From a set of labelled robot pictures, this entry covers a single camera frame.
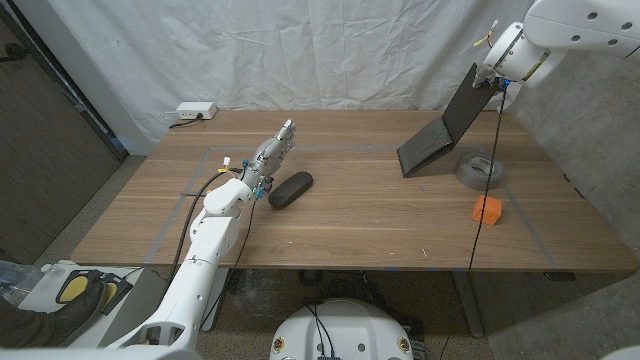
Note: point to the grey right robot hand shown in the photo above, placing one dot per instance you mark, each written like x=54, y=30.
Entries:
x=484, y=79

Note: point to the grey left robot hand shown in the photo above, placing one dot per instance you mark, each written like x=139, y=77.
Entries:
x=270, y=155

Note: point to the black laptop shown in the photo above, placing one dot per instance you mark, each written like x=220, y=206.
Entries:
x=425, y=147

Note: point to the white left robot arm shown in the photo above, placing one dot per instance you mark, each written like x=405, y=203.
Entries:
x=215, y=235

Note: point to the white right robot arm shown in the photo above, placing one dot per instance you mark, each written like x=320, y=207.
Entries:
x=575, y=25

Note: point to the black glasses case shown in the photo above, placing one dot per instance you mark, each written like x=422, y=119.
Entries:
x=290, y=190

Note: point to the short grey tape strip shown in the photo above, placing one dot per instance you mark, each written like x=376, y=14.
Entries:
x=536, y=235
x=155, y=248

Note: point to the white power outlet box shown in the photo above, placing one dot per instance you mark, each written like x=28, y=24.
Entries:
x=196, y=110

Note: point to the white backdrop cloth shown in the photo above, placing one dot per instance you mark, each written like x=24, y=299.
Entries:
x=300, y=50

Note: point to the orange cube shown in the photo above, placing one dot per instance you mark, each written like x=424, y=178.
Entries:
x=492, y=212

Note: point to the grey table leg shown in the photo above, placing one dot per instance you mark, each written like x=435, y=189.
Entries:
x=467, y=305
x=216, y=310

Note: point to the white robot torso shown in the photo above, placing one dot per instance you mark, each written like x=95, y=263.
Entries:
x=350, y=330

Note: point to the yellow black foot pedal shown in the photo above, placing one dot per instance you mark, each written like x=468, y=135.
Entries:
x=117, y=290
x=75, y=287

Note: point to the black table foot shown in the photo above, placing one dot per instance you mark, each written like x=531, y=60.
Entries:
x=559, y=276

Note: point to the dark grey door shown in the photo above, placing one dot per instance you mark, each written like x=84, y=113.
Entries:
x=40, y=150

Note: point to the dark shoe of person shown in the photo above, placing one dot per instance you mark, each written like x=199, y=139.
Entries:
x=65, y=320

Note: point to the clear plastic bag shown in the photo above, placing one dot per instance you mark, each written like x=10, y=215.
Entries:
x=17, y=280

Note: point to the grey duct tape roll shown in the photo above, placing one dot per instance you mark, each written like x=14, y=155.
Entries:
x=467, y=175

